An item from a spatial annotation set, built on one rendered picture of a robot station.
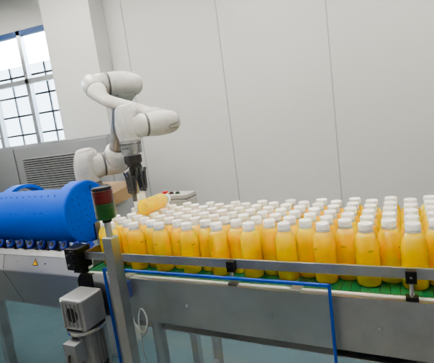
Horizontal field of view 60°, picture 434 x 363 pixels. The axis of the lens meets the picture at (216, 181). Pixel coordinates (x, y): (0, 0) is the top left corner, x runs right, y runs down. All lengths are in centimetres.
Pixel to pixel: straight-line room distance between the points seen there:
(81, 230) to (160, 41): 327
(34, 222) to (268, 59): 313
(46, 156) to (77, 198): 219
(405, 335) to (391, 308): 8
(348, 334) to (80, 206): 120
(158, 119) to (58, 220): 60
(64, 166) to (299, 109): 248
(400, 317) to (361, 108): 327
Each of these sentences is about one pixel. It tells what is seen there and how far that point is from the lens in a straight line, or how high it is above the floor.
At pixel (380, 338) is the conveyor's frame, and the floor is 79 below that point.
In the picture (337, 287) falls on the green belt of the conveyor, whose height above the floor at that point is 90.
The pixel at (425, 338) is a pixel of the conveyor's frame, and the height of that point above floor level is 80.
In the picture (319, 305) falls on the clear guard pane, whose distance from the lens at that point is 109.
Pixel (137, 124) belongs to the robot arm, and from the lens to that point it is 161.
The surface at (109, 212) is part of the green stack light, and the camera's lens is 119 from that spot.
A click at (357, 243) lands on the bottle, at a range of 112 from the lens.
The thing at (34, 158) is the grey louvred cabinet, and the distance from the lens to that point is 402.
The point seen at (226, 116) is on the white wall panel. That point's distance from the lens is 435.
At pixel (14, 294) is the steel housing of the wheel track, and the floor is 67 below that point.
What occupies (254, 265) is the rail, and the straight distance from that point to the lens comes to 118.
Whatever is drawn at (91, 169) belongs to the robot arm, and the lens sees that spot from 248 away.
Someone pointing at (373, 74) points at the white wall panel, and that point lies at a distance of 423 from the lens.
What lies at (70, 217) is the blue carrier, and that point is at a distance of 173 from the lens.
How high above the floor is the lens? 140
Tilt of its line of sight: 9 degrees down
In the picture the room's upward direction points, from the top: 8 degrees counter-clockwise
